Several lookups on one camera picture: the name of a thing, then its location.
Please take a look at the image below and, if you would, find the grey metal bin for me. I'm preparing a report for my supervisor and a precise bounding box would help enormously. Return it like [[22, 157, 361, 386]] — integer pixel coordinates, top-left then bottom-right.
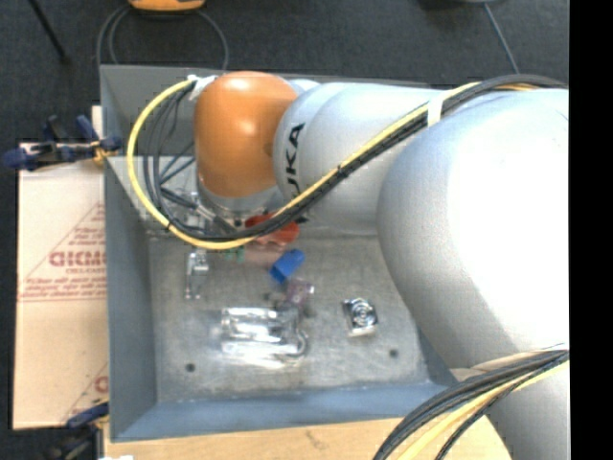
[[99, 63, 480, 444]]

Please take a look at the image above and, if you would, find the clear purple plastic object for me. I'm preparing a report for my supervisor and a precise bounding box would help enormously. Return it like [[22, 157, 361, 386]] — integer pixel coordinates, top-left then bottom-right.
[[284, 278, 316, 310]]

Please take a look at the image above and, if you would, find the red-orange plastic object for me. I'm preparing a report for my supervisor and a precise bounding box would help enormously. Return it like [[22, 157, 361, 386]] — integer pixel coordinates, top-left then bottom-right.
[[244, 212, 302, 259]]

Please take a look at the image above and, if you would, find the brown cardboard board, red print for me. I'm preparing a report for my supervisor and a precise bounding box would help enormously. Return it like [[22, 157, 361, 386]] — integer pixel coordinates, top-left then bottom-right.
[[11, 159, 111, 431]]

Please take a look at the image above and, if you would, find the shiny square metal object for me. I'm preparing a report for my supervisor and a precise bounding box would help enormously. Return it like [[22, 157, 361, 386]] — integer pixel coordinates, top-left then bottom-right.
[[340, 296, 380, 338]]

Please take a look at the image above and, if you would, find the blue plastic block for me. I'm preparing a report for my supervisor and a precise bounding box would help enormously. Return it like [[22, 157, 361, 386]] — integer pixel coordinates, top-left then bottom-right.
[[269, 248, 307, 286]]

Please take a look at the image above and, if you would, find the clear plastic packet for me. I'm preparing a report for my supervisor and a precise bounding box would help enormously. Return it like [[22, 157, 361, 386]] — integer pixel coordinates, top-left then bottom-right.
[[209, 304, 311, 369]]

